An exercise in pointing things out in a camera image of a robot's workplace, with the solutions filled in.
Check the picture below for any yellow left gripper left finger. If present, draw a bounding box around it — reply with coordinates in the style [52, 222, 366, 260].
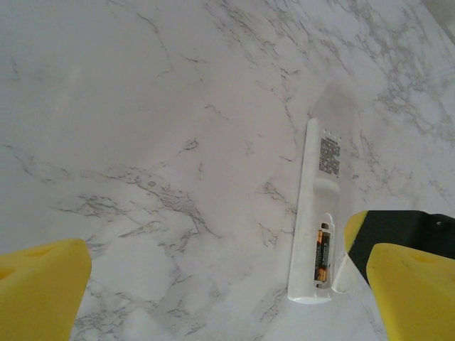
[0, 238, 93, 341]

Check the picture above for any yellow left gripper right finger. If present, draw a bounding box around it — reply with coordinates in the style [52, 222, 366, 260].
[365, 242, 455, 341]

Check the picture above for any black and gold AAA battery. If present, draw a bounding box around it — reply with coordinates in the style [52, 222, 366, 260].
[312, 229, 334, 284]

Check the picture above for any white remote control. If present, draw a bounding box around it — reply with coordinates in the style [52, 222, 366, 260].
[286, 118, 344, 305]

